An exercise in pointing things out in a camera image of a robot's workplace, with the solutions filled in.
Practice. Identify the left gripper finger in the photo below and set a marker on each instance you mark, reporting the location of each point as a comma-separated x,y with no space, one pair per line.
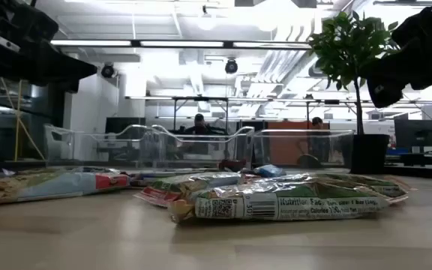
36,24
66,71

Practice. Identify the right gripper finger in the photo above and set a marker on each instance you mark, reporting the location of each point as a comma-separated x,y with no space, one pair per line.
386,88
413,30

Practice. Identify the blue granola bar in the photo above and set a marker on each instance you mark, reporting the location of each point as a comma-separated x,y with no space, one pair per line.
269,170

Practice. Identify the black round ceiling device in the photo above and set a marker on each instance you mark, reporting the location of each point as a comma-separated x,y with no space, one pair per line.
231,66
107,70

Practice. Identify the black computer monitor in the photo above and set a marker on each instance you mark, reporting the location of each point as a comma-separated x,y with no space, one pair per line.
124,125
416,135

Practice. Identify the green leafy plant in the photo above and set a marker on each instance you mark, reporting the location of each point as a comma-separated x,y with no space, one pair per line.
351,45

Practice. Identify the black plant pot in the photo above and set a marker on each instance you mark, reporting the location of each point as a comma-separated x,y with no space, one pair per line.
369,153

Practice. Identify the person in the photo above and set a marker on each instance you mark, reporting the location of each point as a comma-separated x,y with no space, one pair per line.
317,122
200,122

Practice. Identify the clear plastic bin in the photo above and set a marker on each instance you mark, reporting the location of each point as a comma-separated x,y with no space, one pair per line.
88,150
208,150
276,150

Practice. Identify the orange partition panel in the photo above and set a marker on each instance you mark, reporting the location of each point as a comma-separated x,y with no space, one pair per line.
287,146

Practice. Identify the long ceiling light bar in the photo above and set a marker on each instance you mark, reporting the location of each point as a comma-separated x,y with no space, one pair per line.
182,44

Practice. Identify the black aluminium table frame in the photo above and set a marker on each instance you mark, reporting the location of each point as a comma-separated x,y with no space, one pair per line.
418,170

